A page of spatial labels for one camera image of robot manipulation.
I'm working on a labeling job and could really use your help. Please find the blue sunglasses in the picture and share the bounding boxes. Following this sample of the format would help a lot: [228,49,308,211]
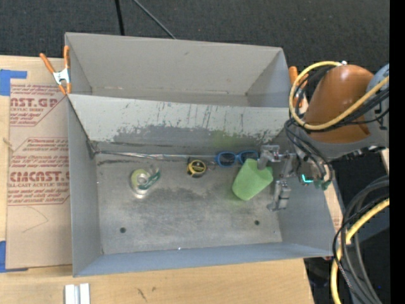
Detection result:
[215,149,261,168]

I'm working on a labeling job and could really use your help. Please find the grey metal bin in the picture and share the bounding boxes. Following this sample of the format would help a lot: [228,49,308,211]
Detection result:
[64,32,335,278]

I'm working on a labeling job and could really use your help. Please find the brown cardboard board red print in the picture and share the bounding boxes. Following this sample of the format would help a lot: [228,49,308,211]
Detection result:
[0,54,74,274]

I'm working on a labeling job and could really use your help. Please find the light green sponge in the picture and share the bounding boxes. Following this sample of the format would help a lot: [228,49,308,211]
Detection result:
[231,158,274,202]

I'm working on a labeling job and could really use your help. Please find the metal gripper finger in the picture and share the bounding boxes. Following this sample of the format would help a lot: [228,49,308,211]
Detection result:
[257,144,282,171]
[266,179,292,213]

